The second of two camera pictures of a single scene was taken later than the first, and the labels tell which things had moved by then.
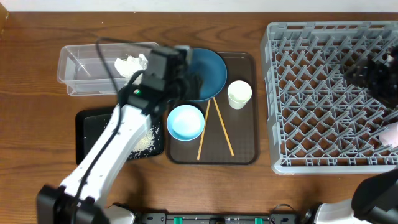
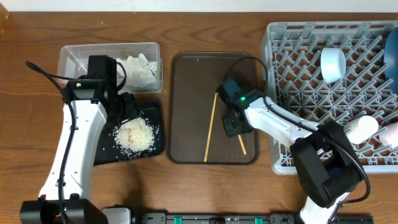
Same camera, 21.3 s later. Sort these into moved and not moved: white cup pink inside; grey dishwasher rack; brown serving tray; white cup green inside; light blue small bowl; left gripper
Moved: left gripper; light blue small bowl; white cup green inside
Not moved: brown serving tray; grey dishwasher rack; white cup pink inside
